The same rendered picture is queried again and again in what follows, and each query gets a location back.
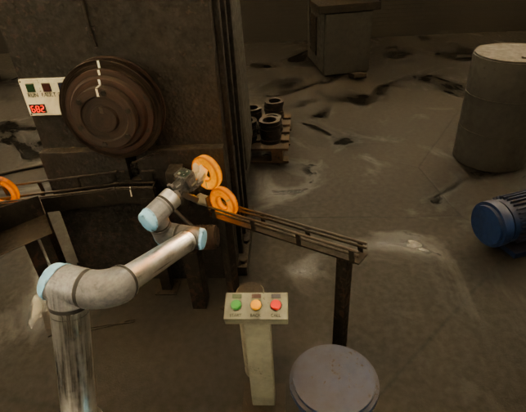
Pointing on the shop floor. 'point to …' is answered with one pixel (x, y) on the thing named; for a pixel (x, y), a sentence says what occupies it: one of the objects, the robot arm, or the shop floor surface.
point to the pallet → (270, 132)
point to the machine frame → (64, 25)
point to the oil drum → (499, 108)
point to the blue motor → (508, 222)
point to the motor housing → (198, 288)
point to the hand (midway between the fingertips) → (205, 168)
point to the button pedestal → (259, 349)
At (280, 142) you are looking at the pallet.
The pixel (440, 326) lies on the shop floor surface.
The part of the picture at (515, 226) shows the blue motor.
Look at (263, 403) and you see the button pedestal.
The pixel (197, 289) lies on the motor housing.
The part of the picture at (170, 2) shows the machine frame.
